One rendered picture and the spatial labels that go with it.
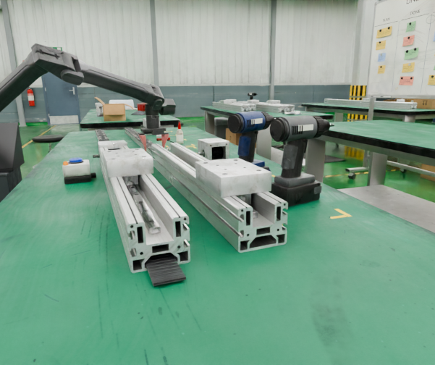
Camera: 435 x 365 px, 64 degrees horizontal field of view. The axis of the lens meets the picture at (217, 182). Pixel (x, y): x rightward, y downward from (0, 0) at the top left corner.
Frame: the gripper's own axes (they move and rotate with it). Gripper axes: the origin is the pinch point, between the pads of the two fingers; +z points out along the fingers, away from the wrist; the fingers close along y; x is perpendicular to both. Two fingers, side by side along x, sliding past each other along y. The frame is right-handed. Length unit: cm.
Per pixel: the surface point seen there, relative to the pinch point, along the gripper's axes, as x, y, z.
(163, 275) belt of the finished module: -105, -19, 2
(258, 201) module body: -95, 2, -4
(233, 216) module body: -99, -5, -3
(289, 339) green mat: -124, -8, 3
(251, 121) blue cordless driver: -62, 17, -16
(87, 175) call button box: -36.4, -29.0, 1.0
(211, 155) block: -32.7, 15.1, -1.4
